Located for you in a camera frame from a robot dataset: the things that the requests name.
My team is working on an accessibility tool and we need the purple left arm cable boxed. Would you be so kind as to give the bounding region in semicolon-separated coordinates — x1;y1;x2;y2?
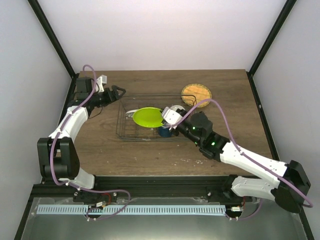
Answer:
49;64;132;222

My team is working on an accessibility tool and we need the dark blue mug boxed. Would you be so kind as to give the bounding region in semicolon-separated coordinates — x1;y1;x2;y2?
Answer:
157;126;179;138

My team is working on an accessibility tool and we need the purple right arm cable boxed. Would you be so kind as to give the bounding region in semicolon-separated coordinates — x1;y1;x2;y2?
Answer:
169;98;314;222

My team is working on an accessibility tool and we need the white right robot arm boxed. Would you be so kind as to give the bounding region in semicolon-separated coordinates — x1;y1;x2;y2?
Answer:
165;109;312;214

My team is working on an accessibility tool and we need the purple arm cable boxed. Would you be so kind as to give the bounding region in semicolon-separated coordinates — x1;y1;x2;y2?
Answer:
49;64;132;222
169;98;314;222

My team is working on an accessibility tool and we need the black aluminium frame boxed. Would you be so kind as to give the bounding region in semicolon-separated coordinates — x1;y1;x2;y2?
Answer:
12;0;315;240

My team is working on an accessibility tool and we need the lime green plate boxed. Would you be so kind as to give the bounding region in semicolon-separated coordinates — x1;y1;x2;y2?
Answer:
132;107;164;128

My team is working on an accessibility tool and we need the black wire dish rack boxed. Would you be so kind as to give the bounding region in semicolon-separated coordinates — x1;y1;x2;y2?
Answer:
116;94;197;142

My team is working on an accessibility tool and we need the white and teal bowl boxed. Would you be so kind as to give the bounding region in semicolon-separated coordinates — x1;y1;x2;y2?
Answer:
170;104;185;111

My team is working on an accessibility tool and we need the white blue striped plate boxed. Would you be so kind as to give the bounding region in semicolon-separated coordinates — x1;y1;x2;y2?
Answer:
125;109;138;119

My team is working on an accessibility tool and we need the light blue slotted cable duct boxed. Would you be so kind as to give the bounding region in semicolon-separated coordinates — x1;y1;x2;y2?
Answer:
36;204;226;216

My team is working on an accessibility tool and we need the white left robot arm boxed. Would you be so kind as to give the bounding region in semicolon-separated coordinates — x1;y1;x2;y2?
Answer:
37;75;126;202

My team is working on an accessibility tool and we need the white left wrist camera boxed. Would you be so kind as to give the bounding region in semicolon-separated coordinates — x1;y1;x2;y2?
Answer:
95;74;108;93

